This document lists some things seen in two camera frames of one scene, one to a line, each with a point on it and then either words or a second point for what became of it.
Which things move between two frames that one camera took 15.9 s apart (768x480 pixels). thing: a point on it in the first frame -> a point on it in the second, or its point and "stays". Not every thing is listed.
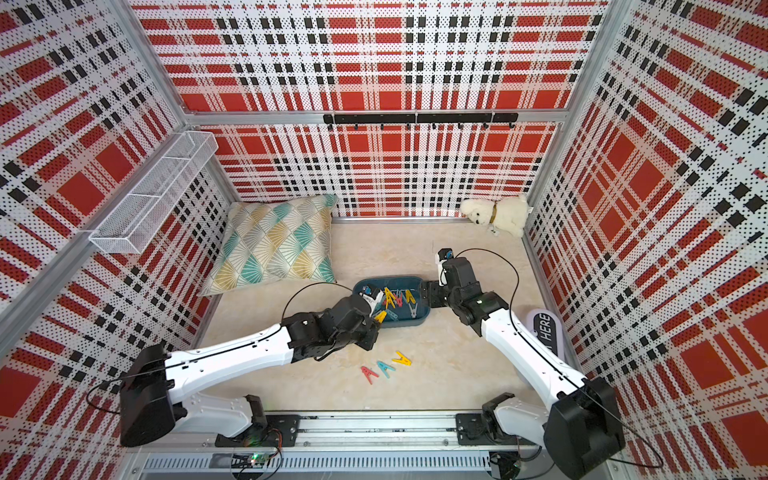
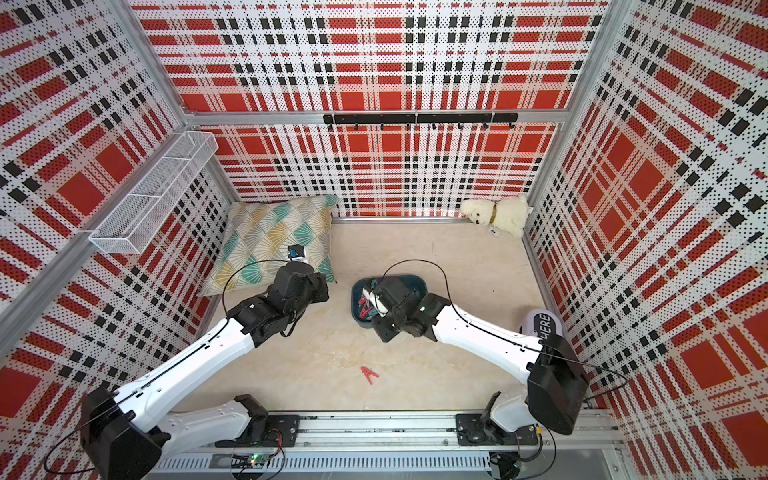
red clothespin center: [368, 374] stays
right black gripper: [432, 293] -> [385, 332]
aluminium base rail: [383, 443] stays
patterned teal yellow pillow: [277, 241] stays
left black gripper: [371, 329] -> [319, 282]
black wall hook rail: [418, 118] stays
